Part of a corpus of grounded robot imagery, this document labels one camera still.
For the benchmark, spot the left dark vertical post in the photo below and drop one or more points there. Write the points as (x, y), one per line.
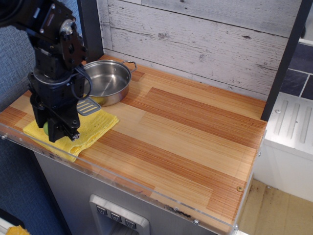
(90, 25)

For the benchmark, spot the right dark vertical post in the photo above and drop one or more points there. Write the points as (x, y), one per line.
(296, 31)

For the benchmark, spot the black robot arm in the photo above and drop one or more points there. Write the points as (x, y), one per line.
(58, 78)

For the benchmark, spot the yellow object bottom left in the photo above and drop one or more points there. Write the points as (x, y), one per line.
(17, 230)

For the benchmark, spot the grey control panel with buttons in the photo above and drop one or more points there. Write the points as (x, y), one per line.
(111, 218)

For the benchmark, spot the dark vertical post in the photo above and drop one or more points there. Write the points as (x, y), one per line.
(296, 31)
(90, 25)

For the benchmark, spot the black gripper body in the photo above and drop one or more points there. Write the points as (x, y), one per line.
(57, 98)

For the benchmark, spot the clear acrylic edge guard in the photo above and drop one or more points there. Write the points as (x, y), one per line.
(198, 173)

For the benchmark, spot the stainless steel pot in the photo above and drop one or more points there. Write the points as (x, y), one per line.
(110, 80)

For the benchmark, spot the yellow folded cloth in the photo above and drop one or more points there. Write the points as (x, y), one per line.
(93, 127)

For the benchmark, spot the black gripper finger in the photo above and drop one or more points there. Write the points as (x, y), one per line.
(58, 129)

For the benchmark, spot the green handled grey spatula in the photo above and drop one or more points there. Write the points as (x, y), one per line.
(88, 107)

